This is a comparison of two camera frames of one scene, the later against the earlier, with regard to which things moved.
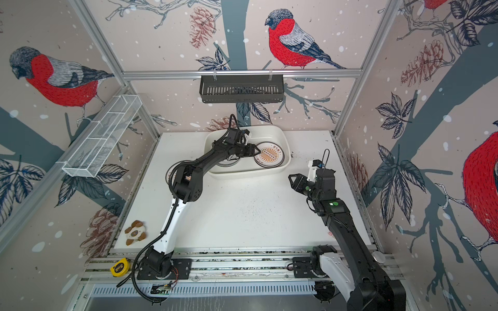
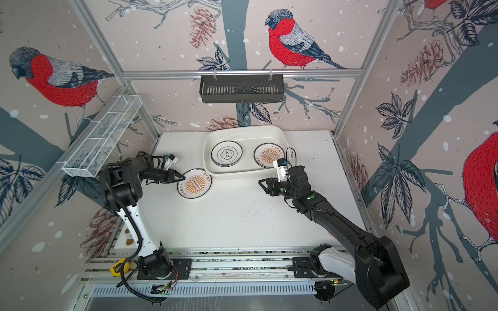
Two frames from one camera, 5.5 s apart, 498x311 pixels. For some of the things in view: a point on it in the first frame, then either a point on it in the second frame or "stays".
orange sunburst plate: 272,155 stays
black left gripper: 251,150 → 171,176
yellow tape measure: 120,268 stays
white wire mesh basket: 91,155 stays
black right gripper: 300,183 → 273,184
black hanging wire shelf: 242,88 stays
